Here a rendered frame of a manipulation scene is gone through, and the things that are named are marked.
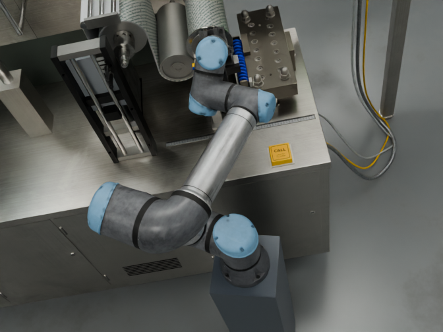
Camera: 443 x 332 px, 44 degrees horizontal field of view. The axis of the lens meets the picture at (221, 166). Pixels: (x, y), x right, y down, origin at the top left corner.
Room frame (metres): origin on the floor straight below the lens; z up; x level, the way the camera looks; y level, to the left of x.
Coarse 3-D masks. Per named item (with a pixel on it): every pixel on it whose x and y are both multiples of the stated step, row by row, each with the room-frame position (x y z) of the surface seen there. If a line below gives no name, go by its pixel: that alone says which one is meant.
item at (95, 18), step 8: (88, 0) 1.38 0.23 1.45; (96, 0) 1.40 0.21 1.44; (104, 0) 1.39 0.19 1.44; (112, 0) 1.35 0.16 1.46; (88, 8) 1.35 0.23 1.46; (96, 8) 1.36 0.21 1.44; (104, 8) 1.35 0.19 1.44; (112, 8) 1.32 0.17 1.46; (88, 16) 1.31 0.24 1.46; (96, 16) 1.30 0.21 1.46; (104, 16) 1.29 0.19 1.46; (112, 16) 1.28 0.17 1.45; (88, 24) 1.29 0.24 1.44; (96, 24) 1.29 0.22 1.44; (104, 24) 1.29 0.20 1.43; (112, 24) 1.29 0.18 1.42
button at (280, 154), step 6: (282, 144) 1.05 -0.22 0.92; (288, 144) 1.04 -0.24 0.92; (270, 150) 1.04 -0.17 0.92; (276, 150) 1.04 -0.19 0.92; (282, 150) 1.03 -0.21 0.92; (288, 150) 1.02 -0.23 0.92; (270, 156) 1.02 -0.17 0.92; (276, 156) 1.01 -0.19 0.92; (282, 156) 1.01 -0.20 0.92; (288, 156) 1.00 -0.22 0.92; (276, 162) 0.99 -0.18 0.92; (282, 162) 0.99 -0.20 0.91; (288, 162) 0.99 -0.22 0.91
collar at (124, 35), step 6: (114, 36) 1.31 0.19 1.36; (120, 36) 1.29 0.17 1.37; (126, 36) 1.29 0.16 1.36; (132, 36) 1.30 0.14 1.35; (114, 42) 1.29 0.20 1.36; (120, 42) 1.27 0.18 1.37; (126, 42) 1.27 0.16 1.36; (132, 42) 1.28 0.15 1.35; (114, 48) 1.26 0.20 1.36; (120, 48) 1.26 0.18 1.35; (126, 48) 1.26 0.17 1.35; (132, 48) 1.26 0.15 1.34; (132, 54) 1.26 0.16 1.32
